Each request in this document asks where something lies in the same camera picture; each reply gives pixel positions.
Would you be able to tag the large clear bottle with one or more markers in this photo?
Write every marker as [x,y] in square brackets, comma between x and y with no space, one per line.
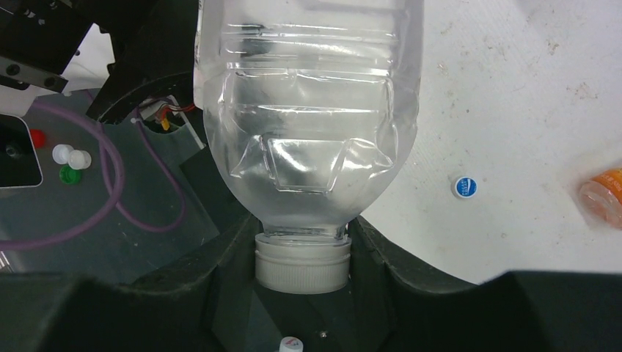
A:
[310,110]

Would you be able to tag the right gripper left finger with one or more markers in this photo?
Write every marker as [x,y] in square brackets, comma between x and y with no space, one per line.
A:
[199,302]

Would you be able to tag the red loose cap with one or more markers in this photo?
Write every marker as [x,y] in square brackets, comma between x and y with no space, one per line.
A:
[38,138]

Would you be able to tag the green loose cap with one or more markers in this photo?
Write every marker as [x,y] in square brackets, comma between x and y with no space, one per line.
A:
[70,176]

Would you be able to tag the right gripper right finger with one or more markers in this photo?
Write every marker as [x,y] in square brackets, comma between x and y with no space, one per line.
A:
[402,303]

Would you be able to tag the orange drink bottle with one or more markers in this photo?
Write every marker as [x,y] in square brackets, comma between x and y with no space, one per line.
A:
[601,196]

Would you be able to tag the white loose cap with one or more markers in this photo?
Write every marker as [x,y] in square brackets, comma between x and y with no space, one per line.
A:
[79,160]
[61,153]

